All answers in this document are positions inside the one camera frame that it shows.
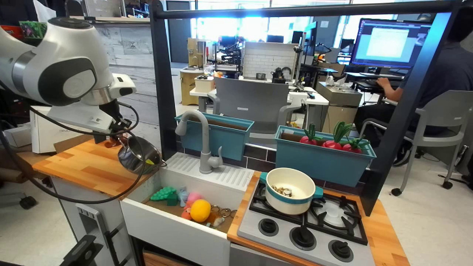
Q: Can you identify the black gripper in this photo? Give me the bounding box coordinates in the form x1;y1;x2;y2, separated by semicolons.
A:
94;101;132;145

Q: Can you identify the silver pot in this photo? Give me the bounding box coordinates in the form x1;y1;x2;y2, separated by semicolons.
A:
119;136;162;175

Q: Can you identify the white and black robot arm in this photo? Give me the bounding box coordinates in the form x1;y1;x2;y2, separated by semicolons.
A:
0;18;136;136

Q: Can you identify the white and teal pot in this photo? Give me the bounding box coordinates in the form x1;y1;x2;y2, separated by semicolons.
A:
261;167;324;216

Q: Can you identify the wooden countertop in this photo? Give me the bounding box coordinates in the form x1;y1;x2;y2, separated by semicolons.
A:
31;141;138;195

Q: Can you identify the grey wood backboard panel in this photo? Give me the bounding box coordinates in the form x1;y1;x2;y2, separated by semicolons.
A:
96;24;162;148

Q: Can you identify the green toy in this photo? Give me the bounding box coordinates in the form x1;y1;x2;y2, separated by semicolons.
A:
150;186;181;206

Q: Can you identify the grey toy faucet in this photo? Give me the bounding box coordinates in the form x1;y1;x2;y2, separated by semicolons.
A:
175;111;224;175

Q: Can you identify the pink toy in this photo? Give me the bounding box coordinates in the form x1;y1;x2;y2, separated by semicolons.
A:
181;192;203;220

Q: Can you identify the white toy sink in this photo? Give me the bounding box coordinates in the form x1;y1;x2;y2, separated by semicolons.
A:
122;152;255;266

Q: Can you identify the grey cabinet with dispenser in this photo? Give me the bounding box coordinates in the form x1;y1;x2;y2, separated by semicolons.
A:
54;180;138;266

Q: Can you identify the yellow toy ball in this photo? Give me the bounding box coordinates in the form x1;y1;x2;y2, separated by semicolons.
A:
191;200;212;223

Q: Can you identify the right teal planter box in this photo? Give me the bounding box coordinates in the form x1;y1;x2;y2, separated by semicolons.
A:
275;126;377;186

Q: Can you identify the grey toy stove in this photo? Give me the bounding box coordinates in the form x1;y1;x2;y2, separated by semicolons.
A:
238;183;374;266

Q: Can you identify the computer monitor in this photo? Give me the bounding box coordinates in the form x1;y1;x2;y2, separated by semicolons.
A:
351;18;431;70

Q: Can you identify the grey office chair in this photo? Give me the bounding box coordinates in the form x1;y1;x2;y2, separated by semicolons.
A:
358;89;473;198

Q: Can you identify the seated person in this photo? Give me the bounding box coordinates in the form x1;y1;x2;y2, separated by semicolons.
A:
354;9;473;138

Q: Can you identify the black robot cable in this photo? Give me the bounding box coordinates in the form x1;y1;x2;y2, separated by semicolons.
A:
0;101;162;206

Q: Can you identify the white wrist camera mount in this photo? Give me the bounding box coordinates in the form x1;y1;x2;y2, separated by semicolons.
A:
110;74;136;98

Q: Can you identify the black frame post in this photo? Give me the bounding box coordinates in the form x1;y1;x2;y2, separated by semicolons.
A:
150;0;178;160

